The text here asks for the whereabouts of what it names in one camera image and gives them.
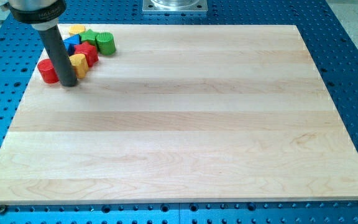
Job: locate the left board clamp screw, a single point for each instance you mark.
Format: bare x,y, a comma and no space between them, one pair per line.
3,209

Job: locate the blue cube block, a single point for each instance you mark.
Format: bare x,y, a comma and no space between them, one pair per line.
70,48

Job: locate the green cylinder block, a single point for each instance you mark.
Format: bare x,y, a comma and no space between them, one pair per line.
105,42

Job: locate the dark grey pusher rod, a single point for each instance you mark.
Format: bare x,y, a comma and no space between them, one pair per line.
55,48

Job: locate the blue triangle block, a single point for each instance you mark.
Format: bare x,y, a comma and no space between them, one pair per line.
73,40

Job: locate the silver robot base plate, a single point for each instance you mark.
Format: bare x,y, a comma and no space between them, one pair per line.
174,5

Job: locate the light wooden board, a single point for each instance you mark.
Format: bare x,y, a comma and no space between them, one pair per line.
182,114

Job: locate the red cylinder block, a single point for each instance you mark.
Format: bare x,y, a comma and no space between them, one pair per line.
47,71

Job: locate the yellow hexagon block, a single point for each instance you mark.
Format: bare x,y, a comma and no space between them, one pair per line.
76,29

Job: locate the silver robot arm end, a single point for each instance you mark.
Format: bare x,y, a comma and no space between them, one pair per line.
40,14

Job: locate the red star block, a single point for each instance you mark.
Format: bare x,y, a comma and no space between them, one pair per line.
90,52

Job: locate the yellow heart block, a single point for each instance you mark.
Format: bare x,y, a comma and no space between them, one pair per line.
79,64

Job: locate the green star block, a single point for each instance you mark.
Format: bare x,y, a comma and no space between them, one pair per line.
89,36

